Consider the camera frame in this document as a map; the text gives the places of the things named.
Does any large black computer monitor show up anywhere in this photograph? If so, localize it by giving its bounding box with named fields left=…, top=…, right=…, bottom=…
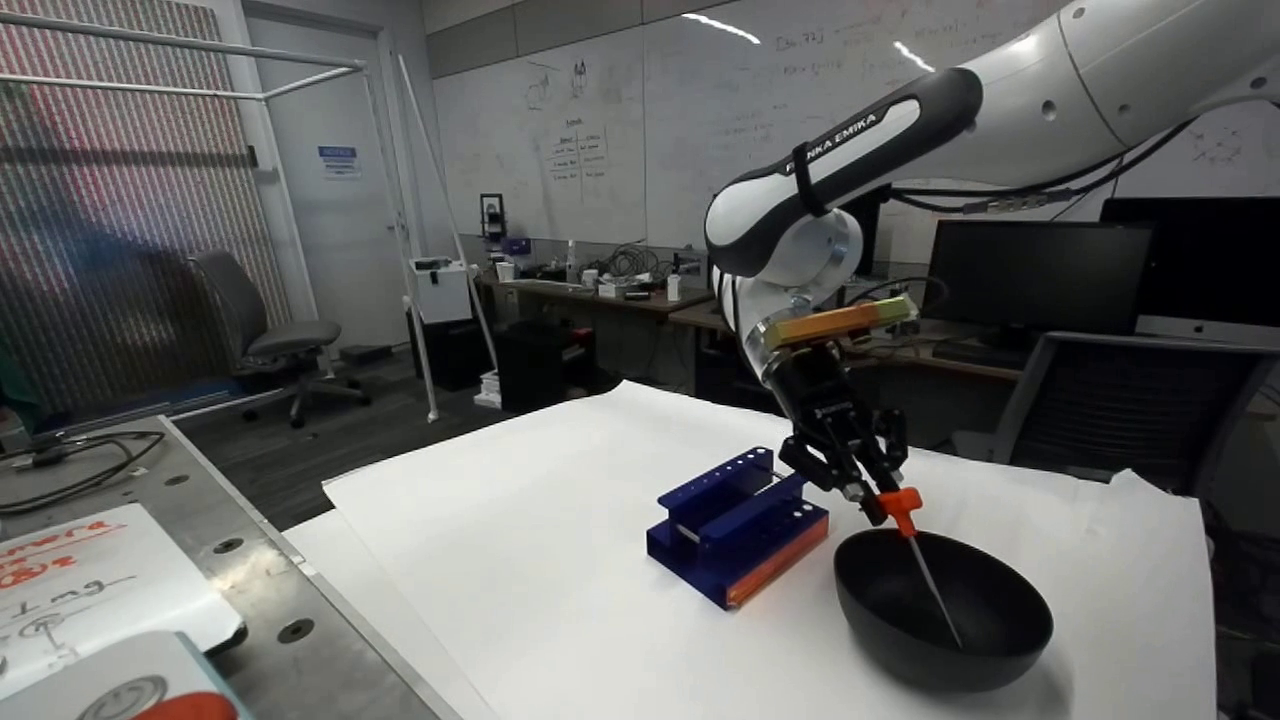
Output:
left=1097, top=194, right=1280, bottom=339

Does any cluttered wooden desk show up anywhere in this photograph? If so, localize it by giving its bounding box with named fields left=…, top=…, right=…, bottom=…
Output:
left=478, top=236, right=735, bottom=392

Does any large white paper sheet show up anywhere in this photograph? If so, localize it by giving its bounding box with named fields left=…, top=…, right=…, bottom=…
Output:
left=279, top=377, right=1226, bottom=720

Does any orange handled screwdriver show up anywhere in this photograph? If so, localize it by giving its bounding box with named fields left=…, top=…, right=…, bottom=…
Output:
left=859, top=484, right=969, bottom=658

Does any black cable on table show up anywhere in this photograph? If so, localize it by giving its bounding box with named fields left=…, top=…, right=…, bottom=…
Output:
left=0, top=426, right=167, bottom=521

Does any wall whiteboard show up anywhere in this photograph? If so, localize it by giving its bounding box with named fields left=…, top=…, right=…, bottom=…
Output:
left=429, top=0, right=1073, bottom=258

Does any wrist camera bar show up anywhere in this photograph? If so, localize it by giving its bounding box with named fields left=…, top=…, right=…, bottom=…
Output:
left=766, top=294, right=925, bottom=356

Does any blue and orange rack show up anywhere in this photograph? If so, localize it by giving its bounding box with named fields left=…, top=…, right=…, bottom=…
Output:
left=646, top=444, right=836, bottom=616

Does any red and white box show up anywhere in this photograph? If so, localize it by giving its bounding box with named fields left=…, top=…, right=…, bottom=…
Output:
left=0, top=629, right=251, bottom=720

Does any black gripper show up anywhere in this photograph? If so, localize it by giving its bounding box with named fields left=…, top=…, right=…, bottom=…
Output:
left=766, top=334, right=918, bottom=506

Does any white sheet with handwriting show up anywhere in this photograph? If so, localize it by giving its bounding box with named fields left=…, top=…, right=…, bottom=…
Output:
left=0, top=499, right=250, bottom=702

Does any black bowl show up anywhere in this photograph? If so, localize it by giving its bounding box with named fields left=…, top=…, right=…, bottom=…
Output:
left=834, top=523, right=1056, bottom=698

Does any small black computer monitor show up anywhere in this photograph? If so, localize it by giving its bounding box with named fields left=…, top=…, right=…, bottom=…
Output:
left=921, top=218, right=1159, bottom=356

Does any grey mesh chair back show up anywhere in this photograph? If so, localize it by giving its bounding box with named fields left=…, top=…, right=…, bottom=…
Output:
left=990, top=327, right=1280, bottom=499

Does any grey office chair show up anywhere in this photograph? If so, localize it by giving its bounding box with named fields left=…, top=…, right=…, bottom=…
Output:
left=185, top=249, right=379, bottom=431

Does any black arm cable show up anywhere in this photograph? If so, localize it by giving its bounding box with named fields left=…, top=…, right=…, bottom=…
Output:
left=890, top=91, right=1280, bottom=218

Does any white box on stand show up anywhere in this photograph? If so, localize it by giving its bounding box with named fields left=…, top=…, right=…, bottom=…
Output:
left=403, top=253, right=481, bottom=334

